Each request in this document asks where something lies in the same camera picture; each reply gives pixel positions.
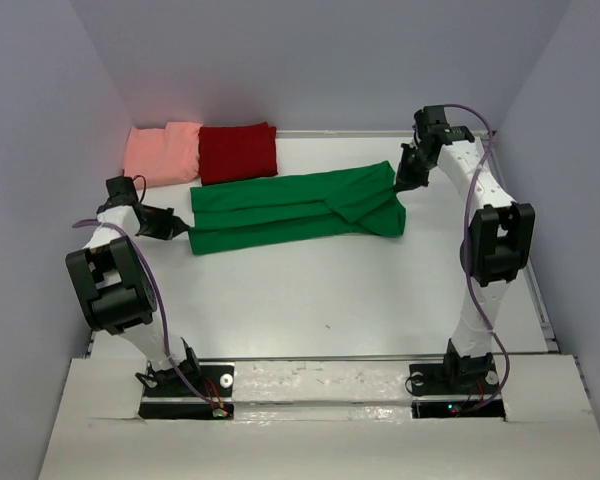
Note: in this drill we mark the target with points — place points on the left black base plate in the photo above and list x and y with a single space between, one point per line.
173 400

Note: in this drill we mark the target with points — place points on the folded pink t shirt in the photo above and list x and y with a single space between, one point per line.
163 156

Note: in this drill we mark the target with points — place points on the folded red t shirt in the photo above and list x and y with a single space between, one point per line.
230 154

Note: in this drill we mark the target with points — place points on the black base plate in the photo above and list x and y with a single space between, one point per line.
173 400
432 397

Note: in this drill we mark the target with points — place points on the green t shirt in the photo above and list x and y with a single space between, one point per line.
269 211

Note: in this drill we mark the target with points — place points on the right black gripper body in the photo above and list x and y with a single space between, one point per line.
414 169

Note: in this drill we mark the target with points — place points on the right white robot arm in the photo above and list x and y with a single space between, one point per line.
497 237

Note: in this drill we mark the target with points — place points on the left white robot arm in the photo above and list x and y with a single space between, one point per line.
117 291

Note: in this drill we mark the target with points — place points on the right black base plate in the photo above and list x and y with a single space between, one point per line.
432 397

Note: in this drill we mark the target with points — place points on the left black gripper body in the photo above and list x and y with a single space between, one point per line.
157 224

